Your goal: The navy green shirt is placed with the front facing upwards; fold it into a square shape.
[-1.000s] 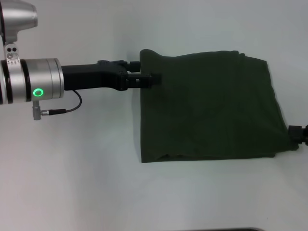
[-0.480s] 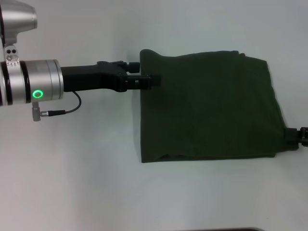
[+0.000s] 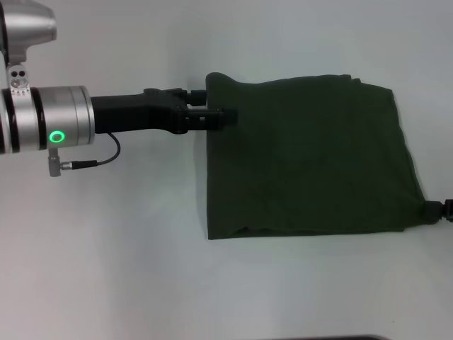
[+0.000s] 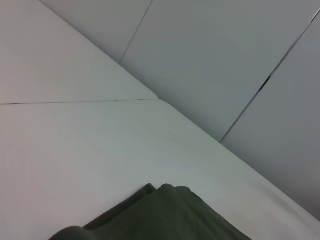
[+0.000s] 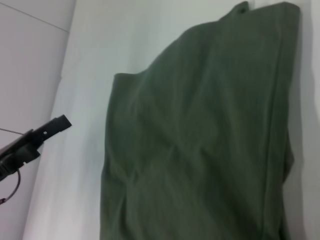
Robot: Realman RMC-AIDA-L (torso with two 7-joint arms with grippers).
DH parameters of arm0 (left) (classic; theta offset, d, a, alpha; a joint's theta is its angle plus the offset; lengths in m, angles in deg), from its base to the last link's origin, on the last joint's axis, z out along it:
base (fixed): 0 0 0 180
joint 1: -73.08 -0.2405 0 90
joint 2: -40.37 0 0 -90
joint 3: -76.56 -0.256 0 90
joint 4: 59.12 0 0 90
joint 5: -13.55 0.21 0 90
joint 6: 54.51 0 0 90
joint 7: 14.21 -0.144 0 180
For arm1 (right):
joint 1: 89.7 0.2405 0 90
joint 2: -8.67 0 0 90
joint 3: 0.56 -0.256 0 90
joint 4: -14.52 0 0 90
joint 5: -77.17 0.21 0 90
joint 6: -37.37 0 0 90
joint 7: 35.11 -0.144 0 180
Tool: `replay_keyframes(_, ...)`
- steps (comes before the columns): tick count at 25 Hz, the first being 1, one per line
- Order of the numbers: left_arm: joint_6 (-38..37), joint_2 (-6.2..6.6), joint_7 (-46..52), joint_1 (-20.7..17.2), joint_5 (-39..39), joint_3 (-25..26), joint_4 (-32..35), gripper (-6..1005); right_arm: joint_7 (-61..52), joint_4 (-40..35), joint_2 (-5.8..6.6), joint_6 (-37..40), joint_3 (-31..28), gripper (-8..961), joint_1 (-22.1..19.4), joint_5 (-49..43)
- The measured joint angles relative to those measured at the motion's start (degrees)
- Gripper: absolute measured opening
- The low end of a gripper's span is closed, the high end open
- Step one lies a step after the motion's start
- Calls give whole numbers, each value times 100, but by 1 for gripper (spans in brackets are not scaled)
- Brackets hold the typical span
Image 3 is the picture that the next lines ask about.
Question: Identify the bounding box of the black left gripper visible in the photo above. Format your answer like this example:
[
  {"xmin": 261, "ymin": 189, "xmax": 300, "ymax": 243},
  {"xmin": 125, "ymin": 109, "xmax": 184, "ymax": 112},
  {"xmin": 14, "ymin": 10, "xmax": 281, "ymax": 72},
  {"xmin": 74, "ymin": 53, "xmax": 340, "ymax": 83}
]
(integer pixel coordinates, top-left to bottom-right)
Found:
[{"xmin": 89, "ymin": 87, "xmax": 239, "ymax": 136}]

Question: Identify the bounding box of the dark green FREE! t-shirt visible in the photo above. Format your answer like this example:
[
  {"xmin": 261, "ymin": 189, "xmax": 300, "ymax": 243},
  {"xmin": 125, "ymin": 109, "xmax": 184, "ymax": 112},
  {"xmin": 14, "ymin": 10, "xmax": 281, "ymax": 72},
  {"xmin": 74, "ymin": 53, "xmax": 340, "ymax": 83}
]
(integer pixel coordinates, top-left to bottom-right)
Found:
[{"xmin": 205, "ymin": 71, "xmax": 431, "ymax": 242}]

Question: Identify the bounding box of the dark grey gripper cable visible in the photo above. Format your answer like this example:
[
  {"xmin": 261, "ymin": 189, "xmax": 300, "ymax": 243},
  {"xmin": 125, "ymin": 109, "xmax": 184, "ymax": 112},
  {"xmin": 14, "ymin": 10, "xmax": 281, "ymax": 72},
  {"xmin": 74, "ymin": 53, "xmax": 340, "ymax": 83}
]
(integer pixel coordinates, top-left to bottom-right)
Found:
[{"xmin": 79, "ymin": 131, "xmax": 122, "ymax": 167}]

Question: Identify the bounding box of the silver cable connector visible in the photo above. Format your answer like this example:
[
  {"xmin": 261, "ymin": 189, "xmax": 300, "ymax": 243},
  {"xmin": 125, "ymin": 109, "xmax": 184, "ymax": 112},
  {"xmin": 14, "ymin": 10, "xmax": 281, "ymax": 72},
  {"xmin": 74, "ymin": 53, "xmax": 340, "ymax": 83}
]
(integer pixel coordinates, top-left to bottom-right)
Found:
[{"xmin": 47, "ymin": 148, "xmax": 83, "ymax": 179}]

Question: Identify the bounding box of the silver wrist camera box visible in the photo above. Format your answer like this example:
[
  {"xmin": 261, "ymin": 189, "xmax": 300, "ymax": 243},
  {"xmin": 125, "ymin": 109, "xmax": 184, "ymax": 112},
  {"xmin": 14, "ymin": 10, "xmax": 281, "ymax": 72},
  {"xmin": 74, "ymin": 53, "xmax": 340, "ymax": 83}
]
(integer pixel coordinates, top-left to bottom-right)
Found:
[{"xmin": 0, "ymin": 0, "xmax": 58, "ymax": 96}]

